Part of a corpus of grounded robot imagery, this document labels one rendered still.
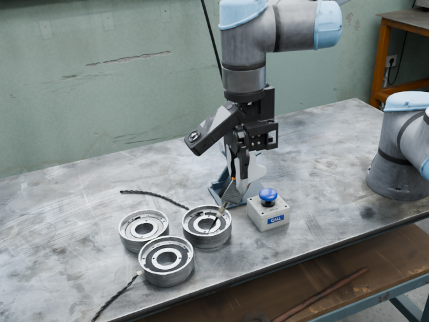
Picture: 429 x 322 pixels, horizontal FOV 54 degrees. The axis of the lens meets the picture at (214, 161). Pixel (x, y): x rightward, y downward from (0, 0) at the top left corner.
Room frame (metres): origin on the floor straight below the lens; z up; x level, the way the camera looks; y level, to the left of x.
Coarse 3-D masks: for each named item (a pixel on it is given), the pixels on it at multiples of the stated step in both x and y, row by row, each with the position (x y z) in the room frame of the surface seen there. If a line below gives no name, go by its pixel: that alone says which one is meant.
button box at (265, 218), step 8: (248, 200) 0.76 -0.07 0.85; (256, 200) 0.75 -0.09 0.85; (280, 200) 0.75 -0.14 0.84; (248, 208) 0.75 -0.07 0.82; (256, 208) 0.72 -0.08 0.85; (264, 208) 0.72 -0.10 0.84; (272, 208) 0.72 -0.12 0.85; (280, 208) 0.72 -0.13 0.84; (288, 208) 0.72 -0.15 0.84; (248, 216) 0.75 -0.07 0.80; (256, 216) 0.72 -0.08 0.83; (264, 216) 0.70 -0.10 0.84; (272, 216) 0.71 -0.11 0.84; (280, 216) 0.71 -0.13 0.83; (288, 216) 0.72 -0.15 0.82; (256, 224) 0.72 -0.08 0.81; (264, 224) 0.70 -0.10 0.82; (272, 224) 0.71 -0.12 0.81; (280, 224) 0.71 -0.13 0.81
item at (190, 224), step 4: (200, 212) 0.75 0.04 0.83; (208, 212) 0.74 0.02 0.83; (212, 212) 0.74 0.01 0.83; (196, 216) 0.73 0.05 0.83; (200, 216) 0.73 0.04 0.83; (192, 220) 0.72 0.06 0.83; (220, 220) 0.71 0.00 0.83; (224, 220) 0.71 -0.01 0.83; (188, 224) 0.71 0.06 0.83; (192, 224) 0.70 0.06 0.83; (220, 224) 0.70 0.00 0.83; (224, 224) 0.70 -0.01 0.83; (188, 228) 0.69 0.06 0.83; (192, 228) 0.69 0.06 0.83; (220, 228) 0.69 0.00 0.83; (224, 228) 0.69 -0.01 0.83; (192, 232) 0.68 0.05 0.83; (196, 232) 0.68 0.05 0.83
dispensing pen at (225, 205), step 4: (232, 176) 0.70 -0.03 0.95; (228, 180) 0.69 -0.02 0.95; (224, 184) 0.69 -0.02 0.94; (228, 184) 0.68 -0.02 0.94; (224, 188) 0.68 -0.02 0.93; (220, 192) 0.68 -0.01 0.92; (224, 192) 0.68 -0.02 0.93; (220, 196) 0.68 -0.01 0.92; (224, 204) 0.68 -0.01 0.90; (228, 204) 0.68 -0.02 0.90; (220, 208) 0.68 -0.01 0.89; (224, 208) 0.67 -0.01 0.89; (220, 212) 0.67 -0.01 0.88; (216, 216) 0.67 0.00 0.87; (220, 216) 0.67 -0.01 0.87; (216, 220) 0.67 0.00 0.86; (212, 224) 0.67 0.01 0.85; (208, 232) 0.67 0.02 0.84
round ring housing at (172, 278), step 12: (156, 240) 0.65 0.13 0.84; (168, 240) 0.66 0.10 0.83; (180, 240) 0.65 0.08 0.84; (144, 252) 0.63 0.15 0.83; (156, 252) 0.62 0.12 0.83; (168, 252) 0.63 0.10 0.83; (192, 252) 0.61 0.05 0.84; (156, 264) 0.59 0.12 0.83; (192, 264) 0.59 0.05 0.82; (144, 276) 0.57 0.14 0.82; (156, 276) 0.56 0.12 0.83; (168, 276) 0.55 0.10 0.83; (180, 276) 0.56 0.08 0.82
